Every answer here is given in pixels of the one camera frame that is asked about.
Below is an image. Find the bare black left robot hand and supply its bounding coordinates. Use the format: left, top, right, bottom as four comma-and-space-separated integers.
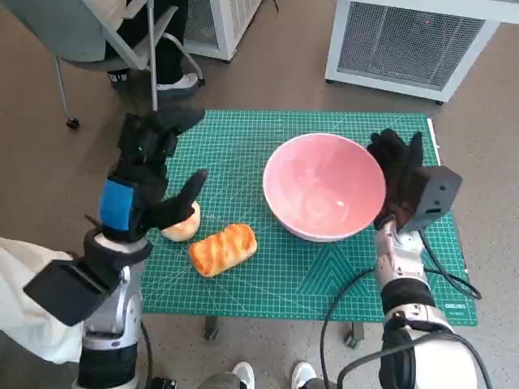
98, 106, 210, 244

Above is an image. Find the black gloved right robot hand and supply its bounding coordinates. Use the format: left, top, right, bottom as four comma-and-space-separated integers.
366, 128, 425, 234

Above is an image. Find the round pale toy bun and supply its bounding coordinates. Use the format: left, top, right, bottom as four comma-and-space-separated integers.
160, 201, 202, 243

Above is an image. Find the pink bowl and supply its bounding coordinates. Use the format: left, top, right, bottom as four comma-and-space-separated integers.
262, 133, 387, 243

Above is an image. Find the striped rectangular toy bread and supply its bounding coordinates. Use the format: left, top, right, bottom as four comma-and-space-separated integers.
188, 222, 259, 279

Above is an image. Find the green cutting mat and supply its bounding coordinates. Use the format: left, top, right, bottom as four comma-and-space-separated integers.
139, 109, 478, 327

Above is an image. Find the seated person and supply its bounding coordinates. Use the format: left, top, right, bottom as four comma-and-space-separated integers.
105, 0, 204, 98

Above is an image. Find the large white mesh cabinet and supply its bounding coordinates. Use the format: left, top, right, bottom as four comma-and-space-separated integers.
324, 0, 519, 105

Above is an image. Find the person in white clothing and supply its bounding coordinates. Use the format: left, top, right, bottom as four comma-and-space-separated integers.
0, 237, 86, 365

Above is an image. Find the table leg with caster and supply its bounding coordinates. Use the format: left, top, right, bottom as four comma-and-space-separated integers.
204, 317, 222, 340
344, 322, 366, 349

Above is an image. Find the grey office chair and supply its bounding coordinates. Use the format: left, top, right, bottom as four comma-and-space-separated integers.
0, 0, 206, 130

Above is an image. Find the small white mesh cabinet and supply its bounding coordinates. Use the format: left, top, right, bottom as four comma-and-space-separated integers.
178, 0, 264, 62

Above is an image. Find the white shoe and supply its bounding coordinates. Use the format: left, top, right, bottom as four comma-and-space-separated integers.
291, 361, 317, 389
233, 361, 256, 389

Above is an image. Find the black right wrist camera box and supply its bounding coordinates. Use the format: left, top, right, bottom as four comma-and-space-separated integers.
399, 165, 464, 234

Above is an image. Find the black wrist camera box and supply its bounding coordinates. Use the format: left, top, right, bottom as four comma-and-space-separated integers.
23, 259, 122, 327
399, 165, 464, 234

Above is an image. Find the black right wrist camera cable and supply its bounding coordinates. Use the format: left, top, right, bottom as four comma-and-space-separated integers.
417, 230, 483, 301

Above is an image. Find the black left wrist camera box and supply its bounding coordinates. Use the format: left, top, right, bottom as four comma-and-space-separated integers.
23, 259, 122, 327

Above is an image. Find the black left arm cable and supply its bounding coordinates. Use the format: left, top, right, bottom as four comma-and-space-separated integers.
139, 319, 155, 389

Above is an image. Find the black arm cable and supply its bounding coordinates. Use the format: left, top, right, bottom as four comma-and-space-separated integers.
139, 319, 155, 389
336, 330, 494, 389

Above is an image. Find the long black robot cable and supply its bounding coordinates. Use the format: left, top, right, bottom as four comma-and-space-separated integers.
320, 267, 380, 389

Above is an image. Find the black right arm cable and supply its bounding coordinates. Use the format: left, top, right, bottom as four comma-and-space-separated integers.
336, 330, 494, 389

